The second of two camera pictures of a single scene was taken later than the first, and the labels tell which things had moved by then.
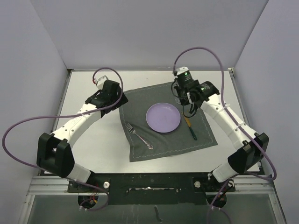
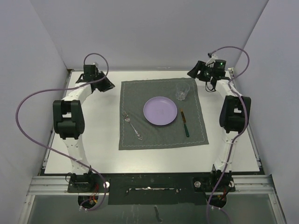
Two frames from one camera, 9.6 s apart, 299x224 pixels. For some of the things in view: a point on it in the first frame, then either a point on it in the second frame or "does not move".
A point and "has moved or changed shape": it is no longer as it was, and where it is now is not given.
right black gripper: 183,102 to 200,66
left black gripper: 121,101 to 107,85
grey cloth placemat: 143,143 has moved or changed shape
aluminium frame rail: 255,185 does not move
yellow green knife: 189,124 to 186,127
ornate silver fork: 131,129 to 127,119
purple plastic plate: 163,117 has moved or changed shape
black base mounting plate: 148,188 does not move
